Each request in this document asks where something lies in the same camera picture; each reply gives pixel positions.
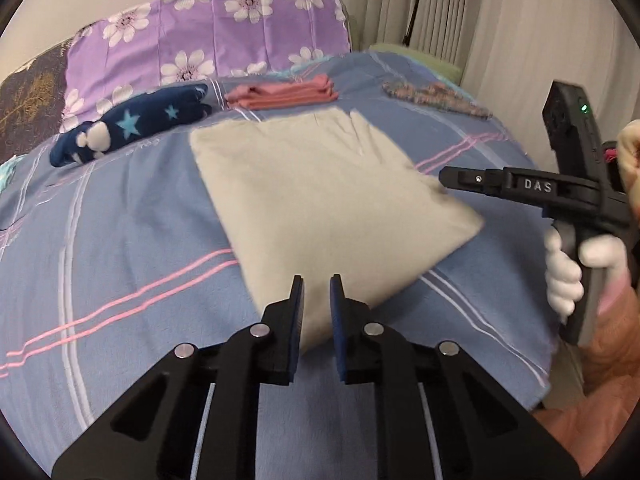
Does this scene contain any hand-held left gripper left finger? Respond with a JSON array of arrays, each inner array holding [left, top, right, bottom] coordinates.
[[51, 275, 306, 480]]

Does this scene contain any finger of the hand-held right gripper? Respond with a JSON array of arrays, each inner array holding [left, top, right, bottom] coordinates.
[[439, 166, 507, 196]]

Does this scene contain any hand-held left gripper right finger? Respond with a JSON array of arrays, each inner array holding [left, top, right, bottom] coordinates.
[[328, 274, 581, 480]]

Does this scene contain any beige garment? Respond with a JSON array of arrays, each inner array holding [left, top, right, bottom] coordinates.
[[189, 107, 486, 356]]

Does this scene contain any person's right forearm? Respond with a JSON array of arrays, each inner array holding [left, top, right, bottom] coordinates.
[[530, 270, 640, 461]]

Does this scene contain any person's right hand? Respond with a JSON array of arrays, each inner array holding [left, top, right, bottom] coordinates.
[[544, 225, 628, 318]]

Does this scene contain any dark cloth with pink mark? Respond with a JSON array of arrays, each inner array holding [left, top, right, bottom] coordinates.
[[602, 140, 623, 193]]

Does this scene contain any small floral patterned cloth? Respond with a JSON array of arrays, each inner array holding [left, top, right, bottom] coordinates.
[[382, 80, 493, 121]]

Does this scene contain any green mattress edge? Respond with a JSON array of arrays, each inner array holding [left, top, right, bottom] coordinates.
[[370, 42, 463, 83]]

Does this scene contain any grey curtain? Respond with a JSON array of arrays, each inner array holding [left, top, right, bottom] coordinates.
[[345, 0, 640, 161]]

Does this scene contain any black stand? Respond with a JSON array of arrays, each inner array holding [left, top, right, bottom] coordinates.
[[402, 0, 441, 46]]

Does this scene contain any blue plaid bedsheet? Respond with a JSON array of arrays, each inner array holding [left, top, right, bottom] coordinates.
[[0, 50, 558, 471]]

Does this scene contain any folded pink garment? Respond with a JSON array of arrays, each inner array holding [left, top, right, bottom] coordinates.
[[225, 74, 340, 111]]

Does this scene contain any navy star print garment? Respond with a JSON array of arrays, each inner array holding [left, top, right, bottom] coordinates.
[[49, 83, 213, 168]]

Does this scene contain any purple floral pillow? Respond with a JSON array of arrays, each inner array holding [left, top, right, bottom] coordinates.
[[60, 0, 351, 133]]

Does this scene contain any teal floral cloth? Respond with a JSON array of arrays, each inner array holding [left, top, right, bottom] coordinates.
[[0, 157, 23, 193]]

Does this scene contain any brown patterned pillow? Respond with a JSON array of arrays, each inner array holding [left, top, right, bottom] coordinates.
[[0, 45, 71, 163]]

